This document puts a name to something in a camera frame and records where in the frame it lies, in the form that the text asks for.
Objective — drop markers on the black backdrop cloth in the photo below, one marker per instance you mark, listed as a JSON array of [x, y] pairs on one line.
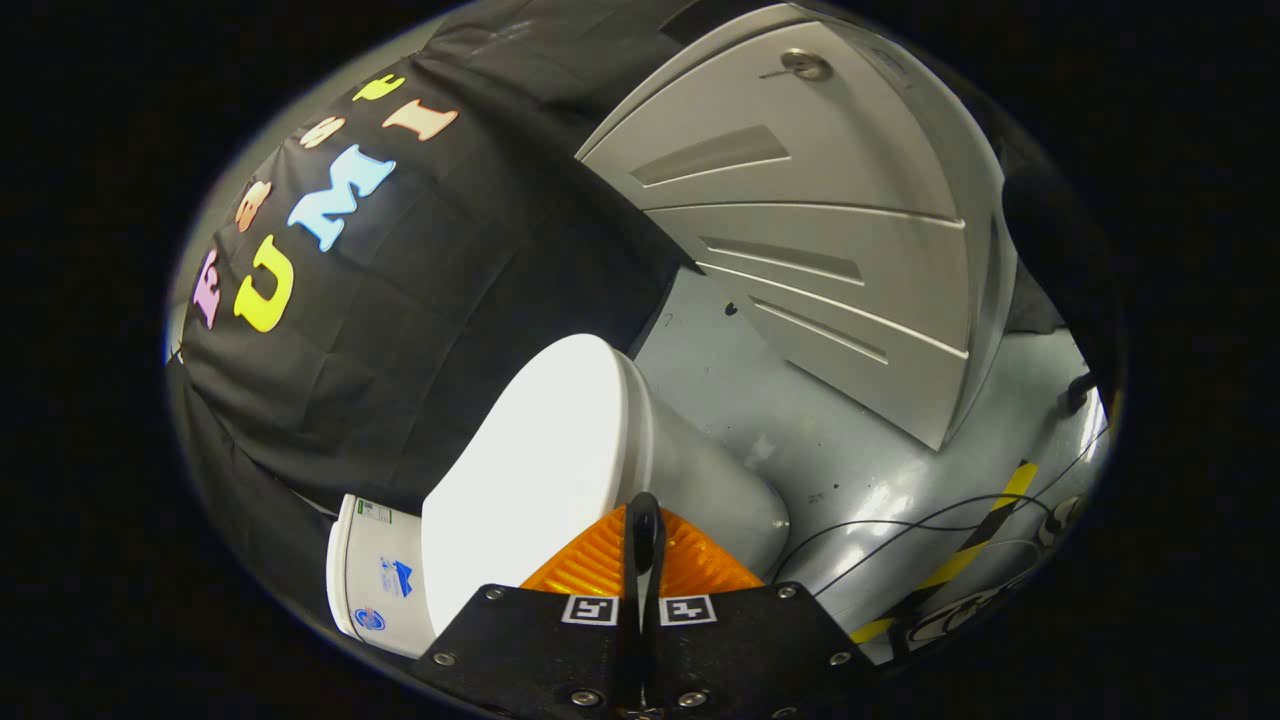
[[420, 300]]

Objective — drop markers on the white toilet lid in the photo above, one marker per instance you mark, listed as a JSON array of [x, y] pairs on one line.
[[540, 450]]

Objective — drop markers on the yellow black floor tape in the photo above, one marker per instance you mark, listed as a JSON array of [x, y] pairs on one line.
[[1015, 482]]

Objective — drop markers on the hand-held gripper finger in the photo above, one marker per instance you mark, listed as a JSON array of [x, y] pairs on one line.
[[630, 645], [652, 645]]

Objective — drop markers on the grey drawer cabinet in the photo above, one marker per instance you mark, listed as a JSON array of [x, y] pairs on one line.
[[800, 200]]

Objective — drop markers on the white toilet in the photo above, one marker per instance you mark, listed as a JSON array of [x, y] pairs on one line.
[[710, 490]]

